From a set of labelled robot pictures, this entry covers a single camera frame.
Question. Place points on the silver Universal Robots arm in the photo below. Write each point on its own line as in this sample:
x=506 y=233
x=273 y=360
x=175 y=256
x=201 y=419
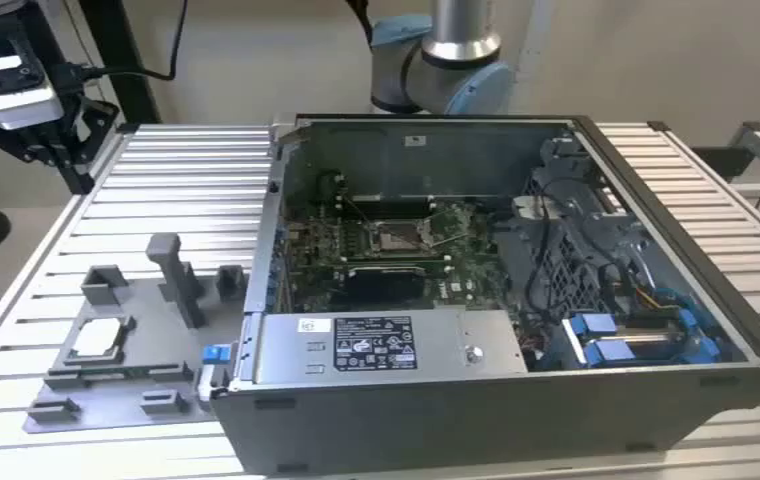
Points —
x=461 y=30

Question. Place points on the black vertical post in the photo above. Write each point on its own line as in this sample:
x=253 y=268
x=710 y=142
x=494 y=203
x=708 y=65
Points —
x=129 y=60

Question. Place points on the silver power supply unit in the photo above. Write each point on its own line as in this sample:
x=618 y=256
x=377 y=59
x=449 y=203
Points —
x=287 y=350

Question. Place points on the green motherboard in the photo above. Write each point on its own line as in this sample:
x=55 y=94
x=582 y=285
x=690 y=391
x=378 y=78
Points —
x=468 y=280

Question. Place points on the black RAM slot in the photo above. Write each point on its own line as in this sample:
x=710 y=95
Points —
x=394 y=260
x=387 y=202

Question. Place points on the blue disk carrier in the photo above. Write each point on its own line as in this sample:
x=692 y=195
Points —
x=593 y=322
x=610 y=352

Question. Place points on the thin metal locking lever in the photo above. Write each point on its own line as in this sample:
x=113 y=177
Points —
x=359 y=209

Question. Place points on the open black PC case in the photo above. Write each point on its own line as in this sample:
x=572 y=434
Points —
x=461 y=420

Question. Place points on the CPU socket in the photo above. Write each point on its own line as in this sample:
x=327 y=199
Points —
x=399 y=236

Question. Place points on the black heatsink block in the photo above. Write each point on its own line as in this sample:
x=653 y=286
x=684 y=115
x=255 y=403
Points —
x=381 y=287

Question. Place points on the grey metal disk bay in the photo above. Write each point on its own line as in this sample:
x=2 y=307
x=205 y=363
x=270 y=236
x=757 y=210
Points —
x=574 y=270

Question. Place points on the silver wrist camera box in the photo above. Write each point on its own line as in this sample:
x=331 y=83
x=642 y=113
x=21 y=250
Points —
x=10 y=85

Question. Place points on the blue plastic tab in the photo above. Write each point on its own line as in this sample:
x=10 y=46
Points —
x=215 y=353

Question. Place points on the silver CPU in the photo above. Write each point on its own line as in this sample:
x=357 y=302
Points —
x=99 y=339

